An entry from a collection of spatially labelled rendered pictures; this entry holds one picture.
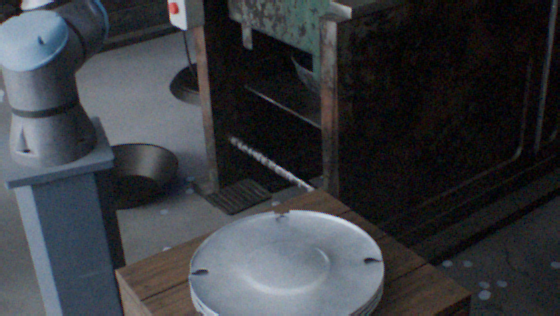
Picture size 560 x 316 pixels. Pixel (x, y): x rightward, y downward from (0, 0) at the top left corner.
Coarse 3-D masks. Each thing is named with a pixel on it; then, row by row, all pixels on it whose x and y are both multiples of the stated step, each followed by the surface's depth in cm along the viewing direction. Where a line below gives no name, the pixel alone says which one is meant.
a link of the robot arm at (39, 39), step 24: (24, 24) 125; (48, 24) 125; (72, 24) 132; (0, 48) 123; (24, 48) 121; (48, 48) 123; (72, 48) 129; (24, 72) 123; (48, 72) 124; (72, 72) 129; (24, 96) 125; (48, 96) 126; (72, 96) 129
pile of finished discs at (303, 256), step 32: (256, 224) 125; (288, 224) 124; (320, 224) 124; (352, 224) 122; (224, 256) 117; (256, 256) 116; (288, 256) 116; (320, 256) 115; (352, 256) 116; (192, 288) 110; (224, 288) 111; (256, 288) 110; (288, 288) 109; (320, 288) 110; (352, 288) 109
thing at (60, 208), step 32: (96, 128) 142; (96, 160) 131; (32, 192) 130; (64, 192) 132; (96, 192) 134; (32, 224) 134; (64, 224) 135; (96, 224) 137; (32, 256) 138; (64, 256) 137; (96, 256) 140; (64, 288) 140; (96, 288) 143
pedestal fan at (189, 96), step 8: (192, 64) 276; (184, 72) 270; (176, 80) 265; (184, 80) 264; (192, 80) 263; (176, 88) 261; (184, 88) 258; (192, 88) 257; (176, 96) 259; (184, 96) 257; (192, 96) 255; (192, 104) 255; (200, 104) 253
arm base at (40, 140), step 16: (16, 112) 128; (32, 112) 126; (48, 112) 127; (64, 112) 129; (80, 112) 132; (16, 128) 129; (32, 128) 128; (48, 128) 128; (64, 128) 129; (80, 128) 132; (16, 144) 130; (32, 144) 128; (48, 144) 128; (64, 144) 129; (80, 144) 131; (96, 144) 136; (16, 160) 131; (32, 160) 129; (48, 160) 129; (64, 160) 130
